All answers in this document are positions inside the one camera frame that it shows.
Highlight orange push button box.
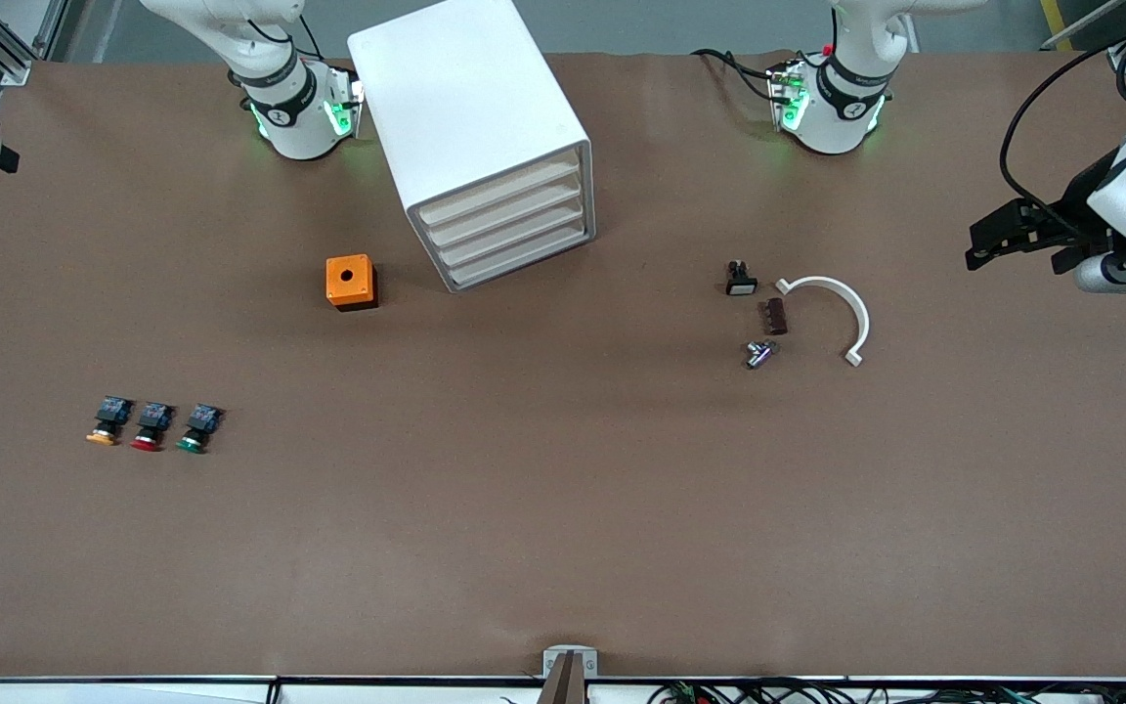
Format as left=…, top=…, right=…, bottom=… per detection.
left=325, top=254, right=379, bottom=312

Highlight red push button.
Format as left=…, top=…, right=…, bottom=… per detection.
left=130, top=401, right=176, bottom=453

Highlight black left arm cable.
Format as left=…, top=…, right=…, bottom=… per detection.
left=1001, top=0, right=1126, bottom=211

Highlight green push button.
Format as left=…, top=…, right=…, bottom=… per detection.
left=177, top=403, right=225, bottom=455

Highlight black arm base cables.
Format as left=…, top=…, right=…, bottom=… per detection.
left=690, top=47, right=781, bottom=105

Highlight bundle of black cables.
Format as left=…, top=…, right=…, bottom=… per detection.
left=646, top=678, right=1126, bottom=704

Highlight yellow push button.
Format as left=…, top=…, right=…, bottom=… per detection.
left=86, top=396, right=134, bottom=448

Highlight aluminium frame profile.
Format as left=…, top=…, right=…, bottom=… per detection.
left=1042, top=0, right=1126, bottom=75
left=0, top=0, right=70, bottom=85

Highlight white semicircular clamp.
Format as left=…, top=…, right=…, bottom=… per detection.
left=775, top=276, right=871, bottom=368

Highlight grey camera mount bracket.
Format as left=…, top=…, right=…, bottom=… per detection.
left=541, top=645, right=599, bottom=704

